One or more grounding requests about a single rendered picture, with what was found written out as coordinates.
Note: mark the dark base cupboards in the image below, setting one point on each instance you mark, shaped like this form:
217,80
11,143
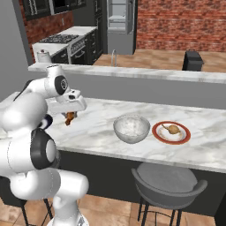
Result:
93,44

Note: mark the red rimmed plate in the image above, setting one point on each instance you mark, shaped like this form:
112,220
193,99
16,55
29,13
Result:
183,137

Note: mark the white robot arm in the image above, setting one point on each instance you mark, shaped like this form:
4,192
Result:
26,153

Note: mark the dark tall cupboard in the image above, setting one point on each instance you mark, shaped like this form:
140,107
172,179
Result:
99,17

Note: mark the dark stool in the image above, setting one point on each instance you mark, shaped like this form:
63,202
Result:
11,197

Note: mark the grey speckled bowl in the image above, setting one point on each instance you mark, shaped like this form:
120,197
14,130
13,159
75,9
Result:
131,129

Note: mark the black toaster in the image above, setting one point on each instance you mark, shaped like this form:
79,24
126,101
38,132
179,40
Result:
192,61

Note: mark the dark wall cupboards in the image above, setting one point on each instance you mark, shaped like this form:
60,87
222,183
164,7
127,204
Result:
38,7

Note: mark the silver range with hob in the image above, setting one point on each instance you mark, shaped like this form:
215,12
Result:
75,48

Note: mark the grey round stool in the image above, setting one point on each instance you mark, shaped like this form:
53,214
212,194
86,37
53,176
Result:
167,184

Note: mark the silver sink tap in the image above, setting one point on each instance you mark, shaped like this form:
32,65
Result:
113,57

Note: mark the grey fridge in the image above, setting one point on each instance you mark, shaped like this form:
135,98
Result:
120,28

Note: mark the white kettle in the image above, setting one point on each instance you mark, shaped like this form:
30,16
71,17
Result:
43,56

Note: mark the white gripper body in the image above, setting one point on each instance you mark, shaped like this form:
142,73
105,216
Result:
67,105

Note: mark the brown chicken drumstick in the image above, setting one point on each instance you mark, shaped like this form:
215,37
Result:
70,118

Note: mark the dark blue plate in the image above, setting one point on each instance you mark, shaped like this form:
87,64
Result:
47,120

